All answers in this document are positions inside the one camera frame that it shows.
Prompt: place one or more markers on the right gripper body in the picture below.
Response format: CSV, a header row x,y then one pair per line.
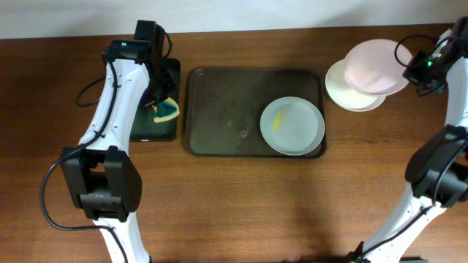
x,y
423,74

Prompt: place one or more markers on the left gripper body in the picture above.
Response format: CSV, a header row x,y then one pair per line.
x,y
160,90

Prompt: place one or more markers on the pink plate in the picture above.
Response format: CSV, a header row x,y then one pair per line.
x,y
376,67

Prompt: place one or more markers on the green and yellow sponge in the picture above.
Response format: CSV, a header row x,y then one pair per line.
x,y
166,110

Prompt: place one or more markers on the white plate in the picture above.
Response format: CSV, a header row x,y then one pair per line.
x,y
344,95

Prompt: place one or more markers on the light blue plate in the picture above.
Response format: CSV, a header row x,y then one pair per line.
x,y
292,126

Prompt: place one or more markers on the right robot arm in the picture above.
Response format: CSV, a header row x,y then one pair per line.
x,y
435,181

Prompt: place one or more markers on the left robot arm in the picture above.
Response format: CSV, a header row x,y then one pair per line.
x,y
101,178

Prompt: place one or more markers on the black sponge tray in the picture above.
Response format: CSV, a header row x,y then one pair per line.
x,y
159,123

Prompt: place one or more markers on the dark brown serving tray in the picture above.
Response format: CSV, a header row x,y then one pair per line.
x,y
225,105

